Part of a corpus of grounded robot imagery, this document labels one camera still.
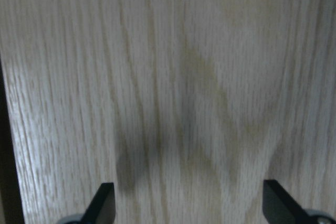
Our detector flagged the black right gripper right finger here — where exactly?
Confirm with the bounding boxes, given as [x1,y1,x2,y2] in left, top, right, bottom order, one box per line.
[262,179,315,224]

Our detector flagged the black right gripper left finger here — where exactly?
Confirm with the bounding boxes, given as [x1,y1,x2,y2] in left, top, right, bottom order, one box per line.
[79,183,116,224]

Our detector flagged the light wooden drawer cabinet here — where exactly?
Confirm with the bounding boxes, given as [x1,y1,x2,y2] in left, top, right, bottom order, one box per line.
[1,0,335,223]

